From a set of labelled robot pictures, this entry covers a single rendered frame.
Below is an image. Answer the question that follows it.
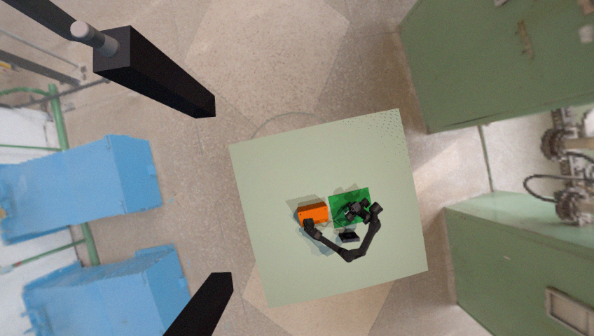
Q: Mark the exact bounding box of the green circuit board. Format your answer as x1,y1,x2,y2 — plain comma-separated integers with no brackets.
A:
329,188,372,229

